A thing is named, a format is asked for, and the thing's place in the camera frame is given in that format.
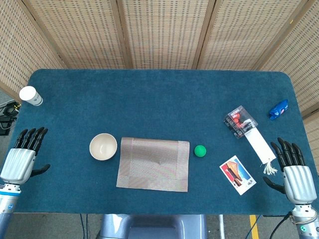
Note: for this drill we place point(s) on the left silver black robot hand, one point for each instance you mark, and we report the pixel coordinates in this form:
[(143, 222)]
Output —
[(18, 161)]

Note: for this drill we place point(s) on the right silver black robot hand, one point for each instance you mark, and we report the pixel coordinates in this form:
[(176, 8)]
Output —
[(297, 181)]

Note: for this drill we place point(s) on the cream bowl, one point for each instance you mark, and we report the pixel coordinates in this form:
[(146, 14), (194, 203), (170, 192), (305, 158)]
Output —
[(103, 147)]

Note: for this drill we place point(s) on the gray woven placemat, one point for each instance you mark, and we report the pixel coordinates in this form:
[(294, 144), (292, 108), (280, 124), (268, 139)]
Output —
[(152, 164)]

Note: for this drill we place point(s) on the gray-blue robot base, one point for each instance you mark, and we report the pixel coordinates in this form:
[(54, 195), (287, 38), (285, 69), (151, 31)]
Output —
[(154, 226)]

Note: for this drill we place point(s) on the right gray-blue robot arm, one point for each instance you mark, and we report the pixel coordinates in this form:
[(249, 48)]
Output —
[(306, 224)]

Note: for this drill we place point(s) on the white bookmark with tassel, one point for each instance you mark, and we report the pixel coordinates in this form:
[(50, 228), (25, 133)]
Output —
[(259, 144)]

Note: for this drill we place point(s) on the picture card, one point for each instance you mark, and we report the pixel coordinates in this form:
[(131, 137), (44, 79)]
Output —
[(236, 174)]

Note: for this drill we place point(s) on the white paper cup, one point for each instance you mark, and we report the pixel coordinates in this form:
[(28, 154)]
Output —
[(30, 95)]

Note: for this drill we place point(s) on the blue snack packet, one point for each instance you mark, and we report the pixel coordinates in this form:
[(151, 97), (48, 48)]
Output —
[(277, 110)]

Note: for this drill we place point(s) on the clear box red black print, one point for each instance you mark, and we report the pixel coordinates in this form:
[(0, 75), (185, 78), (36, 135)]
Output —
[(239, 122)]

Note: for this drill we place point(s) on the white table leg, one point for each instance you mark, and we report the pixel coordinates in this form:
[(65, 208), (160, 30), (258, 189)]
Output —
[(221, 226)]

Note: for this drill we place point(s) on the green ball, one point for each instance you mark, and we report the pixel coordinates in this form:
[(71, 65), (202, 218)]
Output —
[(200, 151)]

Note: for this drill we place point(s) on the blue table cover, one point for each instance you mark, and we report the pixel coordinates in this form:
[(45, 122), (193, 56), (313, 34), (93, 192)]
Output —
[(149, 99)]

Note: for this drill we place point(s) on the woven bamboo folding screen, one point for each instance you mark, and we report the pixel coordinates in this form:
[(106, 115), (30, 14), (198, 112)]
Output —
[(162, 32)]

